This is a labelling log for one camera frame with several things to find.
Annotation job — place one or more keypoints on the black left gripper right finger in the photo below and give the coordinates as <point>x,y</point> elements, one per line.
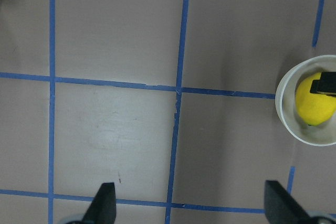
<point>280,206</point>

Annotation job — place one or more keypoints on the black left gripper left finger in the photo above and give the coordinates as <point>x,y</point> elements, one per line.
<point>103,207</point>

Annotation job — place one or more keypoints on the yellow lemon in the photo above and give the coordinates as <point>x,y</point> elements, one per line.
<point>313,108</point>

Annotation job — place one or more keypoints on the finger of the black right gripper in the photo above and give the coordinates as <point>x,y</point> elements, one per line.
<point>325,84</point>

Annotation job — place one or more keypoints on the white bowl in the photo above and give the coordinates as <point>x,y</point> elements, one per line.
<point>321,135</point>

